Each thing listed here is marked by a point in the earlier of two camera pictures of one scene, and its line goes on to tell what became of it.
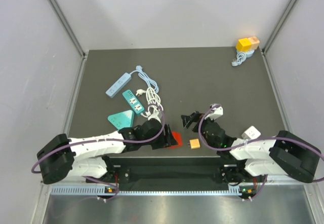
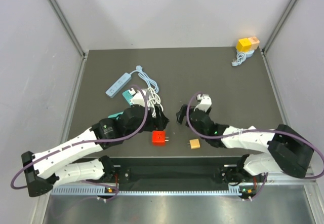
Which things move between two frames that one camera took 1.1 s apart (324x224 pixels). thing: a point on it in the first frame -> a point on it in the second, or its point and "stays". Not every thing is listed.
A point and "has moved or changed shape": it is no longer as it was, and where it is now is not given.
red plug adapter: x=178 y=137 has moved or changed shape
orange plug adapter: x=194 y=143 stays
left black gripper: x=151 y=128 -> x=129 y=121
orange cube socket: x=254 y=42 stays
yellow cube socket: x=243 y=44 stays
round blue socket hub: x=241 y=57 stays
